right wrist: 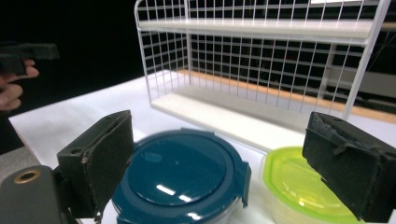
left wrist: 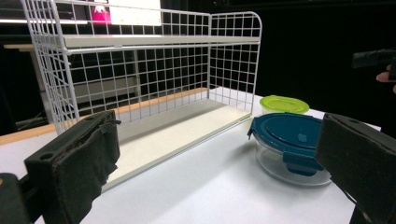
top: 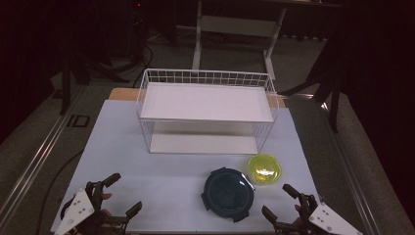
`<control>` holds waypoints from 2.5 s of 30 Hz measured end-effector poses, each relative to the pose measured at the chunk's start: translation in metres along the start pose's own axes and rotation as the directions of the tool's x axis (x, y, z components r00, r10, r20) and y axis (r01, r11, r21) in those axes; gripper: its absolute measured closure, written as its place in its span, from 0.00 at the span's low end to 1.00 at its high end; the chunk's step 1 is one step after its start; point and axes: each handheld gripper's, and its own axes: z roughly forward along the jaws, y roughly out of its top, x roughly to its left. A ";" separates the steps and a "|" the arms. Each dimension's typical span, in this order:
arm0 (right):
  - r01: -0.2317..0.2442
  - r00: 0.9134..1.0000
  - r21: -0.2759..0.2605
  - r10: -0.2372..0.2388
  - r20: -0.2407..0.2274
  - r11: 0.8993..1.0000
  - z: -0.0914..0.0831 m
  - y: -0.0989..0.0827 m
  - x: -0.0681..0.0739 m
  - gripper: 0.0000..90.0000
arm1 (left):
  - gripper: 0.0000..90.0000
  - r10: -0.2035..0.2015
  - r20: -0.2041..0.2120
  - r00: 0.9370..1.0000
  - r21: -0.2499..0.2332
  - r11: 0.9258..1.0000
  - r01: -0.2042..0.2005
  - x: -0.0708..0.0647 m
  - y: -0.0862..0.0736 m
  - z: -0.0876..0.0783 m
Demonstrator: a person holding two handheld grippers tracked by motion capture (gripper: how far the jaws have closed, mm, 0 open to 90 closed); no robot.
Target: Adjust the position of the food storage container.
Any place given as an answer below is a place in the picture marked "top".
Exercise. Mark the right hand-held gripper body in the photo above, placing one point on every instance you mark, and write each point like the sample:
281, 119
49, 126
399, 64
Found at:
329, 220

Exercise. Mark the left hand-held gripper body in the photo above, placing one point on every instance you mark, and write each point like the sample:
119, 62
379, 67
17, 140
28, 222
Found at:
78, 209

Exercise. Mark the round yellow-green container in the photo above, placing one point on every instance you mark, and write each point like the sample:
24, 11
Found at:
265, 169

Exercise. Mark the round container with dark blue lid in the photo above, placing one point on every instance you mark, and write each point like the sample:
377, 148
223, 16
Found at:
228, 195

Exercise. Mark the person's left hand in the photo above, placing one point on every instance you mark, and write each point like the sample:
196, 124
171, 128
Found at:
106, 196

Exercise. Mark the person's right hand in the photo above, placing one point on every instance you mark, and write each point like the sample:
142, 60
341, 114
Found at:
298, 209

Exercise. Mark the white table mat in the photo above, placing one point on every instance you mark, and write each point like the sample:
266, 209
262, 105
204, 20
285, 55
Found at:
163, 182

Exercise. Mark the black tripod stand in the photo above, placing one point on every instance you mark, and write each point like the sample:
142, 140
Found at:
67, 81
334, 98

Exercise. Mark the metal floor rail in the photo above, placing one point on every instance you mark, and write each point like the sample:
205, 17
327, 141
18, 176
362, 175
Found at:
352, 176
36, 163

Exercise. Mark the white desk frame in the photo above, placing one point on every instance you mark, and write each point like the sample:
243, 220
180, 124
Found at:
235, 26

